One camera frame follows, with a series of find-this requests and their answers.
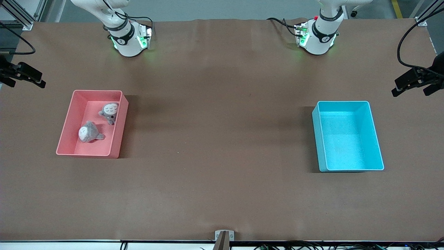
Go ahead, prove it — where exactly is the grey plush toy pale belly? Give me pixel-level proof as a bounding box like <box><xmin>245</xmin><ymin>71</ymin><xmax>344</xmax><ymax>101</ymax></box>
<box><xmin>78</xmin><ymin>120</ymin><xmax>105</xmax><ymax>143</ymax></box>

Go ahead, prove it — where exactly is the grey plush toy spotted belly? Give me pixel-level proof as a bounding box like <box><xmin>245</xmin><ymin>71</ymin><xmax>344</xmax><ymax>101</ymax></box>
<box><xmin>98</xmin><ymin>102</ymin><xmax>119</xmax><ymax>126</ymax></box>

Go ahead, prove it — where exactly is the blue plastic box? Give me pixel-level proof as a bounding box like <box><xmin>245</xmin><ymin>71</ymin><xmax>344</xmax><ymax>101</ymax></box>
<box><xmin>311</xmin><ymin>101</ymin><xmax>385</xmax><ymax>173</ymax></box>

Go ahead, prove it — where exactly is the pink plastic box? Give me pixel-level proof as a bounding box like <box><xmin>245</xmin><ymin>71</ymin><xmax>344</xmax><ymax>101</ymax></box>
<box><xmin>55</xmin><ymin>90</ymin><xmax>129</xmax><ymax>159</ymax></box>

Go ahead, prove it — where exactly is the brown table cover mat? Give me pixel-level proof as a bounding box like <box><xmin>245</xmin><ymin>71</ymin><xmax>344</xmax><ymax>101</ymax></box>
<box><xmin>0</xmin><ymin>18</ymin><xmax>444</xmax><ymax>242</ymax></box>

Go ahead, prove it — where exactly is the black arm base cable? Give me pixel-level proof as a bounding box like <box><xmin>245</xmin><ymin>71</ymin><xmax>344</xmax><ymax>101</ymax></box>
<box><xmin>266</xmin><ymin>17</ymin><xmax>302</xmax><ymax>37</ymax></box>
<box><xmin>102</xmin><ymin>0</ymin><xmax>155</xmax><ymax>35</ymax></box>

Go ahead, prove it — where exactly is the grey metal mounting bracket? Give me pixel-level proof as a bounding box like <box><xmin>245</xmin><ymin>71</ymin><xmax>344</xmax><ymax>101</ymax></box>
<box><xmin>215</xmin><ymin>230</ymin><xmax>235</xmax><ymax>250</ymax></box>

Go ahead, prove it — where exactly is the brown camera pole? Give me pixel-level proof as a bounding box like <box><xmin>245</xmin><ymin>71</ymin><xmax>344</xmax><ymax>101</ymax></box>
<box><xmin>216</xmin><ymin>232</ymin><xmax>230</xmax><ymax>250</ymax></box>

